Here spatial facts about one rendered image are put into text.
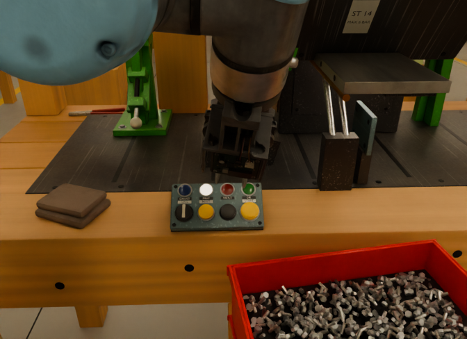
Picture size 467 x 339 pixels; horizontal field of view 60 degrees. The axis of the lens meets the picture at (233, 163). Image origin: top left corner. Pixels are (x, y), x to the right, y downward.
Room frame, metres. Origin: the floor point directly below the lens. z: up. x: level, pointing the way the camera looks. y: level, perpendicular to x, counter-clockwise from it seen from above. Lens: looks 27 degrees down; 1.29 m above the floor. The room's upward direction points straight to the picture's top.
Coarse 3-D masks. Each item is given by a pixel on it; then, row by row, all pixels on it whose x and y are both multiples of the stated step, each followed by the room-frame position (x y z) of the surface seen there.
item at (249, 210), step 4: (244, 204) 0.54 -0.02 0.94; (248, 204) 0.54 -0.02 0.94; (252, 204) 0.54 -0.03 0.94; (244, 208) 0.53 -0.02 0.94; (248, 208) 0.53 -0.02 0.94; (252, 208) 0.53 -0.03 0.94; (256, 208) 0.54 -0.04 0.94; (240, 212) 0.54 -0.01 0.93; (244, 212) 0.53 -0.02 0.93; (248, 212) 0.53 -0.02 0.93; (252, 212) 0.53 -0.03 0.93; (256, 212) 0.53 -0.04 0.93; (244, 216) 0.53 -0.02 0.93; (248, 216) 0.52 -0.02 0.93; (252, 216) 0.53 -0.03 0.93; (256, 216) 0.53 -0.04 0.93
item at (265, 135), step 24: (216, 96) 0.38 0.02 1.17; (216, 120) 0.42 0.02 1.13; (240, 120) 0.35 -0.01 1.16; (264, 120) 0.42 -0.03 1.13; (216, 144) 0.40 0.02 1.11; (240, 144) 0.39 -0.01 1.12; (264, 144) 0.39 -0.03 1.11; (216, 168) 0.41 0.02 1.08; (240, 168) 0.40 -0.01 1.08; (264, 168) 0.39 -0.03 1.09
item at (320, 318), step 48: (432, 240) 0.48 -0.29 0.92; (240, 288) 0.42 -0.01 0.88; (288, 288) 0.43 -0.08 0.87; (336, 288) 0.42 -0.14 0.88; (384, 288) 0.43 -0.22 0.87; (432, 288) 0.42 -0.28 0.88; (240, 336) 0.36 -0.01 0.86; (288, 336) 0.34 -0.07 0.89; (336, 336) 0.33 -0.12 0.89; (384, 336) 0.34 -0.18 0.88; (432, 336) 0.35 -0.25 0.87
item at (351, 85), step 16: (320, 64) 0.72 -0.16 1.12; (336, 64) 0.68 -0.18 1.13; (352, 64) 0.68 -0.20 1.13; (368, 64) 0.68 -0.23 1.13; (384, 64) 0.68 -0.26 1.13; (400, 64) 0.68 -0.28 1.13; (416, 64) 0.68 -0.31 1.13; (336, 80) 0.62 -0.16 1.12; (352, 80) 0.59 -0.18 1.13; (368, 80) 0.59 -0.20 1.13; (384, 80) 0.59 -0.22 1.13; (400, 80) 0.59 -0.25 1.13; (416, 80) 0.59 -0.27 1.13; (432, 80) 0.59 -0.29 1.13; (448, 80) 0.59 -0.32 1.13; (400, 96) 0.60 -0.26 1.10; (416, 96) 0.60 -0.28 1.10; (432, 96) 0.60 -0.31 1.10
